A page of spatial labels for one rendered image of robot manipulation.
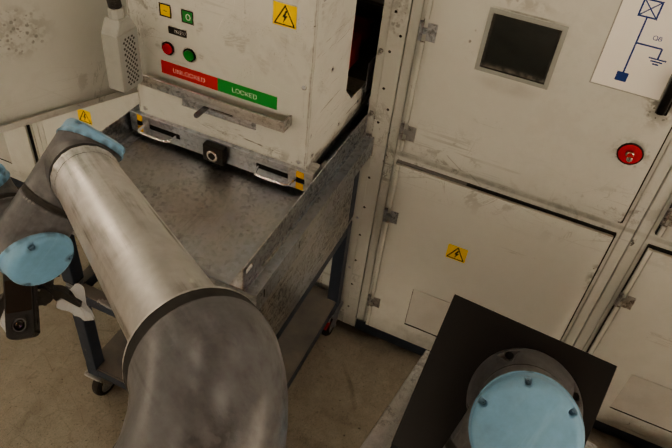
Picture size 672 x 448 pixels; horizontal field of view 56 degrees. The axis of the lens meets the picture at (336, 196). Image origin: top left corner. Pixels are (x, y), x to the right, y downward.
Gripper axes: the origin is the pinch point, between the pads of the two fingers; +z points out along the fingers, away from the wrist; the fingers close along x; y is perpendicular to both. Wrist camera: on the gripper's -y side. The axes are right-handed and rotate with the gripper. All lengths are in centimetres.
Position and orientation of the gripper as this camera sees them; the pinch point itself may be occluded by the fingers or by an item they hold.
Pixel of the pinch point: (51, 329)
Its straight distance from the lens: 129.0
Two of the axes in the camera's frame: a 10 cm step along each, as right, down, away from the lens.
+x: -9.8, 1.3, -1.3
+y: -1.9, -7.0, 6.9
